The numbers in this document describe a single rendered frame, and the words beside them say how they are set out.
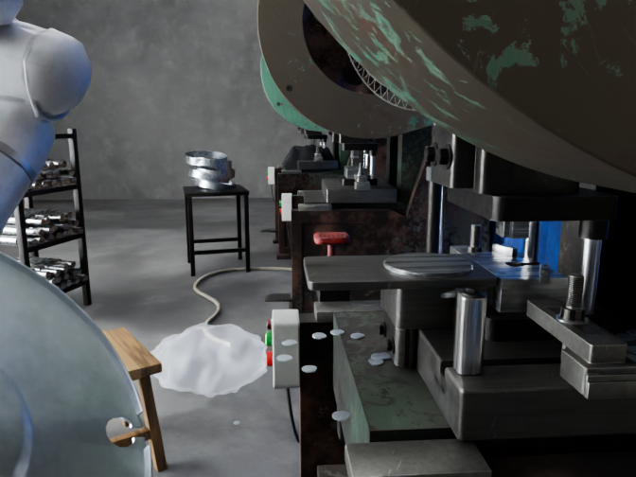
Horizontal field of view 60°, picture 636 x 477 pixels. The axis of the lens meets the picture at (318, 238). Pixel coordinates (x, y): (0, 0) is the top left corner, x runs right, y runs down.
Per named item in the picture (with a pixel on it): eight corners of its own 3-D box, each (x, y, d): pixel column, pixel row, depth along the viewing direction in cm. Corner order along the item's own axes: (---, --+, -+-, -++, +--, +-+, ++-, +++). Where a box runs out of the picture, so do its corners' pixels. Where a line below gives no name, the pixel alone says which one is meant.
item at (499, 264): (499, 312, 72) (502, 278, 71) (461, 280, 87) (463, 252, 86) (566, 310, 73) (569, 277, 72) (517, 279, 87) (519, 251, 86)
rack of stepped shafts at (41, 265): (40, 332, 262) (18, 129, 242) (-36, 324, 274) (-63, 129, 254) (98, 305, 302) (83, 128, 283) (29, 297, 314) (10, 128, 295)
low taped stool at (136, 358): (54, 443, 172) (43, 343, 165) (131, 419, 186) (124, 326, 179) (81, 503, 145) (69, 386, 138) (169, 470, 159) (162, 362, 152)
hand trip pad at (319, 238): (315, 274, 108) (315, 237, 106) (313, 267, 114) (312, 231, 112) (350, 274, 109) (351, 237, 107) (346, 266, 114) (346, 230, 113)
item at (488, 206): (492, 241, 67) (495, 197, 66) (444, 215, 87) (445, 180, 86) (618, 239, 69) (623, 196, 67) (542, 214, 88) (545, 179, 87)
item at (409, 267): (309, 377, 72) (308, 278, 70) (303, 337, 86) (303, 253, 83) (493, 371, 74) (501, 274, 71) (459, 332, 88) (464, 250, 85)
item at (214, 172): (190, 276, 358) (184, 153, 341) (185, 260, 400) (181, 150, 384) (251, 272, 369) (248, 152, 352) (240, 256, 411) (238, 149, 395)
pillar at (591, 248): (581, 315, 71) (592, 207, 68) (572, 309, 73) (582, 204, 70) (597, 314, 71) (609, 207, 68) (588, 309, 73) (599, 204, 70)
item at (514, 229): (505, 238, 75) (507, 212, 75) (492, 232, 80) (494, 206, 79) (528, 238, 76) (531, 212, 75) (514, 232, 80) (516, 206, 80)
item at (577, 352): (587, 399, 55) (597, 302, 53) (516, 336, 72) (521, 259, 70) (644, 397, 56) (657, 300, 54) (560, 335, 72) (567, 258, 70)
